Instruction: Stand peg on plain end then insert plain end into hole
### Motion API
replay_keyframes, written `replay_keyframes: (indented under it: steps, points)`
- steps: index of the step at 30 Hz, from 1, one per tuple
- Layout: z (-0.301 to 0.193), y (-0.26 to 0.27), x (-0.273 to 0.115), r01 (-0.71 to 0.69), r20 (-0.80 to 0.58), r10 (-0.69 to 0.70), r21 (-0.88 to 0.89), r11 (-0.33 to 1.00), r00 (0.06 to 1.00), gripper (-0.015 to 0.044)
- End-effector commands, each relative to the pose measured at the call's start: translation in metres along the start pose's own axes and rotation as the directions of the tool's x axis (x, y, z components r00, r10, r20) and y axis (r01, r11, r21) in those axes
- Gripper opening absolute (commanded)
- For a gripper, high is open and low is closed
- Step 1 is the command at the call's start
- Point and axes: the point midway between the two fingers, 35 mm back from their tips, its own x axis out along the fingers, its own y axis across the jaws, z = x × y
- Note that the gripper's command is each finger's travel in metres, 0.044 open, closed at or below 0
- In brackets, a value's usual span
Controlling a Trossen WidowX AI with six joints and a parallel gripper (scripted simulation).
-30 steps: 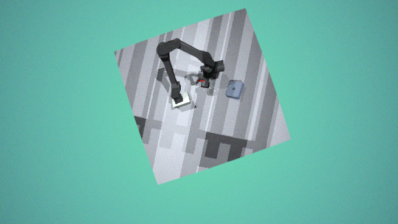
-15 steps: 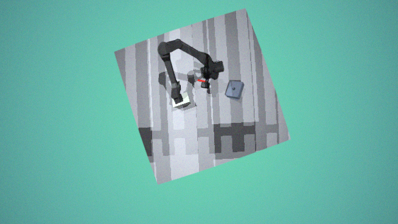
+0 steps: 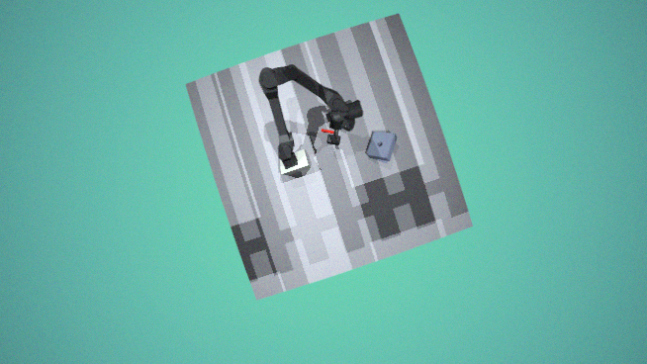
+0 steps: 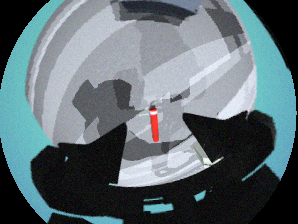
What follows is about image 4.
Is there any red peg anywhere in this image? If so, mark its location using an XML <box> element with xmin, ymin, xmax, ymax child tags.
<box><xmin>150</xmin><ymin>108</ymin><xmax>160</xmax><ymax>143</ymax></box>

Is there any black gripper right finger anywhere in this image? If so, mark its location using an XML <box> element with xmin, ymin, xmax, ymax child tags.
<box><xmin>182</xmin><ymin>111</ymin><xmax>249</xmax><ymax>163</ymax></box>

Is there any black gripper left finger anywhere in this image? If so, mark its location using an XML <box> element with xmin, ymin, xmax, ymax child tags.
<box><xmin>57</xmin><ymin>123</ymin><xmax>128</xmax><ymax>184</ymax></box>

